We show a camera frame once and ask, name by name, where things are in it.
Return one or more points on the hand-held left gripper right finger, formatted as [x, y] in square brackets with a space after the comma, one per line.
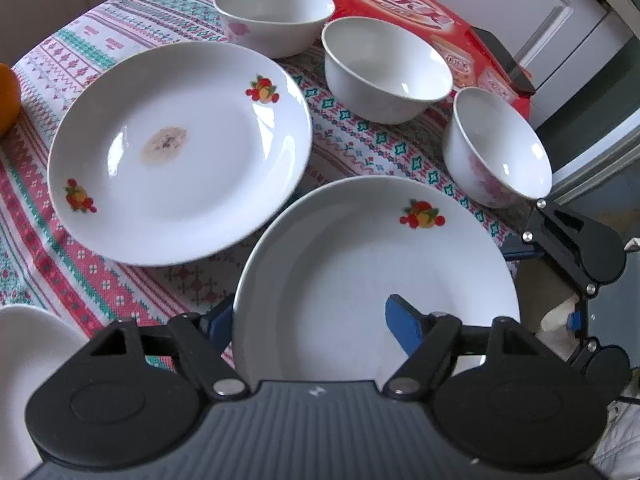
[404, 325]

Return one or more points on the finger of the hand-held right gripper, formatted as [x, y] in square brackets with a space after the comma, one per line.
[586, 330]
[550, 255]

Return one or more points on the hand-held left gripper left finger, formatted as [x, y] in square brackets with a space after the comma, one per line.
[222, 325]

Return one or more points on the white plate with fruit print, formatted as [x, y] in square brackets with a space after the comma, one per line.
[340, 260]

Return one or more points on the white bowl with pink flowers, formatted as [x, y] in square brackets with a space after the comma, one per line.
[495, 135]

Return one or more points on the white plate with brown stain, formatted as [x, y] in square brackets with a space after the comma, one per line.
[200, 185]

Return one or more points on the plain white bowl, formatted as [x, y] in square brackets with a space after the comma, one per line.
[380, 60]

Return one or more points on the patterned tablecloth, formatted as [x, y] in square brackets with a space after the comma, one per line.
[360, 140]

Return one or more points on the plain white plate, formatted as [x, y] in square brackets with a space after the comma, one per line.
[25, 385]

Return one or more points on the red cardboard box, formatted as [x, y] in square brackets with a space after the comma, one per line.
[400, 0]

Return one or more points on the orange without leaves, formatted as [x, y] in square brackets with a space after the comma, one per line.
[7, 100]

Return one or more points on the white bowl with small flower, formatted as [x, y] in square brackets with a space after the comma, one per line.
[275, 10]

